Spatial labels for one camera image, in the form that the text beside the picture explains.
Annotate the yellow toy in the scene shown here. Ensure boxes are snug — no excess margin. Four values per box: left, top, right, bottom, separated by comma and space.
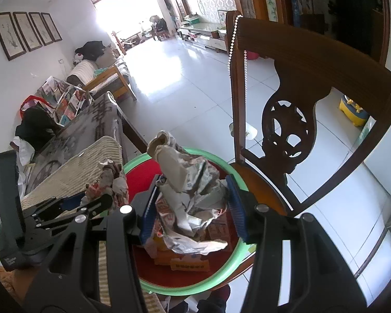
339, 94, 370, 128

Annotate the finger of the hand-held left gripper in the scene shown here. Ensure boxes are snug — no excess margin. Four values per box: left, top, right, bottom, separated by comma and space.
35, 193, 114, 233
22, 195, 86, 218

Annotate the wooden sofa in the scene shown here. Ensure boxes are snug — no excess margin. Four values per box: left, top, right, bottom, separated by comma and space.
67, 47, 137, 101

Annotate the flower wall picture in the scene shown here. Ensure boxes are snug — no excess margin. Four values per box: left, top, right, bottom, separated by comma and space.
265, 0, 278, 23

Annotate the white slipper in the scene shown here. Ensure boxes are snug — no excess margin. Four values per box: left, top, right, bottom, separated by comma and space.
228, 123, 258, 141

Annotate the red bin with green rim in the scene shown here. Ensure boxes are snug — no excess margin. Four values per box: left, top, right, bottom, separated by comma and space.
122, 148, 258, 296

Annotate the printed paper ball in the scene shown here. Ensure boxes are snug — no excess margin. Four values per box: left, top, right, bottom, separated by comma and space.
85, 158, 129, 209

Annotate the person's left forearm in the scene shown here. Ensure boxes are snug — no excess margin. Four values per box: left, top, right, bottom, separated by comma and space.
0, 265, 49, 300

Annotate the magazine rack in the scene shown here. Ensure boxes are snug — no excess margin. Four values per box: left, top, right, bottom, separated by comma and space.
36, 76, 95, 128

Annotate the red bag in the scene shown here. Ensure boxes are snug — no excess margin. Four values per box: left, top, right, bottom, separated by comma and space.
20, 95, 46, 119

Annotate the television cabinet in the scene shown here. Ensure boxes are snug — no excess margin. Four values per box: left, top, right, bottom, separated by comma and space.
178, 21, 230, 53

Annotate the cartoon printed curtain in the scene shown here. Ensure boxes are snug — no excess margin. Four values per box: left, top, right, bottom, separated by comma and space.
285, 0, 336, 28

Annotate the carved wooden chair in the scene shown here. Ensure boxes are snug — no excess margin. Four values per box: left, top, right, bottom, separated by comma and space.
225, 10, 391, 281

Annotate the white towel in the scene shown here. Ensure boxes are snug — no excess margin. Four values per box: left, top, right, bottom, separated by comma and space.
68, 60, 96, 85

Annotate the newspaper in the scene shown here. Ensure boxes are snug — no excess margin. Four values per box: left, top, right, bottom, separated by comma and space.
146, 130, 230, 256

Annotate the white bead necklace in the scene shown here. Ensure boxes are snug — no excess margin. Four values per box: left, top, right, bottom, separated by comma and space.
227, 15, 248, 144

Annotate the small wooden chair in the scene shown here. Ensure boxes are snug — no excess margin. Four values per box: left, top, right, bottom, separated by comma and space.
150, 16, 170, 41

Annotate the black coat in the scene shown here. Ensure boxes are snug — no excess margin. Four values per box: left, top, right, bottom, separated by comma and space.
15, 106, 62, 151

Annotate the striped green beige mat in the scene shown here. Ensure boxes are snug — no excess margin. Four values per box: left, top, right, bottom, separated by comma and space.
20, 136, 144, 313

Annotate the white plastic bag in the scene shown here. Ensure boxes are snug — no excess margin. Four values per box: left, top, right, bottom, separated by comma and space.
13, 137, 36, 167

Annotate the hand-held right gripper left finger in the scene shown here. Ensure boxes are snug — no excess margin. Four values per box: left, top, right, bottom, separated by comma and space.
18, 183, 165, 313

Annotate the large framed wall picture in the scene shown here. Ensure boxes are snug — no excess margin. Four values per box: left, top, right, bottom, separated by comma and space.
0, 12, 27, 61

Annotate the grey patterned cloth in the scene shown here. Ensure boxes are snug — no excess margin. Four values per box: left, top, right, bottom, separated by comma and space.
24, 91, 124, 196

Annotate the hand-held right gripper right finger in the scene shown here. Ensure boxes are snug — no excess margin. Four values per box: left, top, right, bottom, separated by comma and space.
225, 174, 367, 313

